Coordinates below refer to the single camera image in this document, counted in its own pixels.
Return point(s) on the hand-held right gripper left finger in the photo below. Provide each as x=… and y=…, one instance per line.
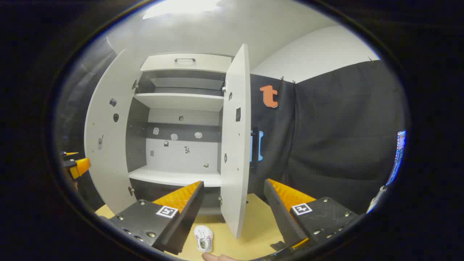
x=188, y=214

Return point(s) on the black backdrop cloth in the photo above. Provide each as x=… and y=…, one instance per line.
x=326, y=145

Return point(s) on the white cabinet drawer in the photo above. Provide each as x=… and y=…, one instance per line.
x=185, y=65

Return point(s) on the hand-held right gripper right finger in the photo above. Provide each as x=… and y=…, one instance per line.
x=279, y=214

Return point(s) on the white and grey shoe cabinet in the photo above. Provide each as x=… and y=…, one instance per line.
x=181, y=101

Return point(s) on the white door with phone sticker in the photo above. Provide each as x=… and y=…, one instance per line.
x=108, y=145

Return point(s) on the white canvas shoe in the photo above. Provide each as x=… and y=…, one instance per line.
x=203, y=237

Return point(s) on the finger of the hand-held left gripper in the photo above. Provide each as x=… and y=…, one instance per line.
x=71, y=153
x=81, y=166

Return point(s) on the white door with cat sticker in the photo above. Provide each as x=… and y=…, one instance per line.
x=235, y=145

